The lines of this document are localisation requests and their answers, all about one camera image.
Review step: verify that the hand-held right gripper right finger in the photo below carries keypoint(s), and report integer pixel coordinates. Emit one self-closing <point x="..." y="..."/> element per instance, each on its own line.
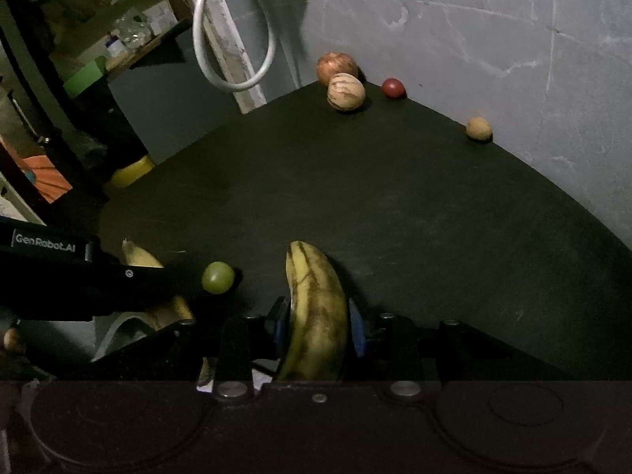
<point x="356" y="328"/>

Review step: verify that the green box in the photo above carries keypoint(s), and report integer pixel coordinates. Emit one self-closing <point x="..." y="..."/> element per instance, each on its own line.
<point x="84" y="79"/>

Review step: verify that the large yellow banana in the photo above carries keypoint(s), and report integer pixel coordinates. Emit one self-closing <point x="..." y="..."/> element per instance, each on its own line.
<point x="316" y="306"/>

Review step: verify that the orange bag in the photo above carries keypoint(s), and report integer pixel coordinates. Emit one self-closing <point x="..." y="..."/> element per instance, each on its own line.
<point x="47" y="177"/>

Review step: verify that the small white box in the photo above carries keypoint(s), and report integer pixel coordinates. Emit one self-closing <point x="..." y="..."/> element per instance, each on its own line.
<point x="158" y="20"/>

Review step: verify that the striped pepino melon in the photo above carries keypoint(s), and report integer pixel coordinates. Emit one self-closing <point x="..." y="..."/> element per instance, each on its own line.
<point x="345" y="91"/>

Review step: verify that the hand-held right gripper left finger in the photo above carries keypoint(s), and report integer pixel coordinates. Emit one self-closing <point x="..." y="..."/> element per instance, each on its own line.
<point x="278" y="326"/>

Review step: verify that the reddish apple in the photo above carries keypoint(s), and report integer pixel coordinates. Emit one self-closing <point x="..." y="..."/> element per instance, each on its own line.
<point x="335" y="63"/>

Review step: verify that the small red fruit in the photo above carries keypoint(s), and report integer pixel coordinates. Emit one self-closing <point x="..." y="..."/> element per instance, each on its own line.
<point x="393" y="88"/>

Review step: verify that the green grape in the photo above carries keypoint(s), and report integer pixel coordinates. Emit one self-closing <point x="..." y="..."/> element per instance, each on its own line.
<point x="218" y="278"/>

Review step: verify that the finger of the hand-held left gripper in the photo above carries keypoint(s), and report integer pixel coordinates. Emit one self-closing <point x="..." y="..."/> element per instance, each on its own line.
<point x="153" y="284"/>

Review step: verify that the small spotted banana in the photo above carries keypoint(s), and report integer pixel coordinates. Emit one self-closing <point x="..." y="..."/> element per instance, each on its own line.
<point x="140" y="256"/>

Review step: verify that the yellow container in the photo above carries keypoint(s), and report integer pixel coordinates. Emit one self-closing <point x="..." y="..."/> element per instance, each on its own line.
<point x="131" y="172"/>

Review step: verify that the glass jar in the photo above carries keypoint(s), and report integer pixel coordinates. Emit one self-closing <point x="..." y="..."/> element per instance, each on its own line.
<point x="132" y="28"/>

